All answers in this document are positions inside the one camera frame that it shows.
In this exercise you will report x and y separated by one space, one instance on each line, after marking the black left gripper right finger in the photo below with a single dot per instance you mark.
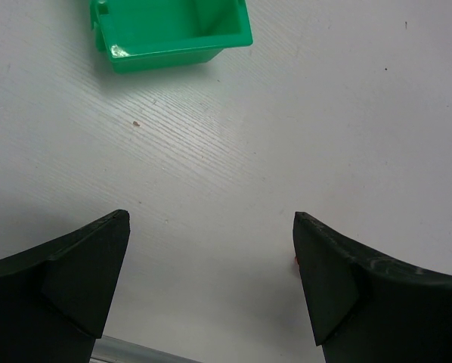
366 306

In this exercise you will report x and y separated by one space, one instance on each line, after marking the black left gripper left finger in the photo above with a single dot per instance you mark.
55 298

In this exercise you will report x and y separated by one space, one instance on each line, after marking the red wood block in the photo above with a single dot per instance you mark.
295 266

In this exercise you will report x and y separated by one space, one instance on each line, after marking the green plastic tray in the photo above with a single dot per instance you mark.
154 34

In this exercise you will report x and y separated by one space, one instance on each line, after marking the aluminium front frame rail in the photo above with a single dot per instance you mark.
112 350

